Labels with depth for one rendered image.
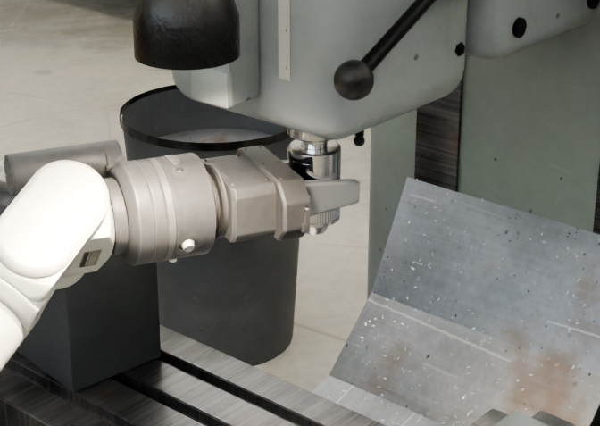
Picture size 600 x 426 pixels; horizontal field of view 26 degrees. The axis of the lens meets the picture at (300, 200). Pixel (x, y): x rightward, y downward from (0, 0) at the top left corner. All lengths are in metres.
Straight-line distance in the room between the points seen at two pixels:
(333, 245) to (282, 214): 2.89
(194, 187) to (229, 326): 2.17
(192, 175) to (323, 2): 0.20
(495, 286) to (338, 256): 2.43
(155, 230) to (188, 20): 0.26
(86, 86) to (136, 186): 4.47
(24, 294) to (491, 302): 0.65
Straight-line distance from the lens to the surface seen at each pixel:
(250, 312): 3.24
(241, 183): 1.09
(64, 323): 1.41
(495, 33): 1.13
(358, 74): 0.95
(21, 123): 5.12
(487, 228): 1.51
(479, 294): 1.51
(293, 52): 1.01
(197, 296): 3.20
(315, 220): 1.15
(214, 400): 1.42
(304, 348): 3.41
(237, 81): 1.02
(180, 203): 1.07
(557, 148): 1.45
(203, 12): 0.86
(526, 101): 1.45
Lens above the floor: 1.67
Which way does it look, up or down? 23 degrees down
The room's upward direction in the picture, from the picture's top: straight up
